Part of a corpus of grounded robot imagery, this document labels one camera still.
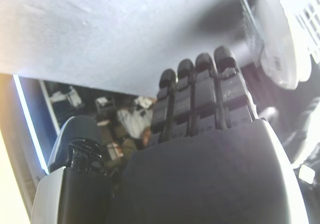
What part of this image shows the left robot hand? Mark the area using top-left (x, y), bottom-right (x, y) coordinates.
top-left (31, 45), bottom-right (311, 224)

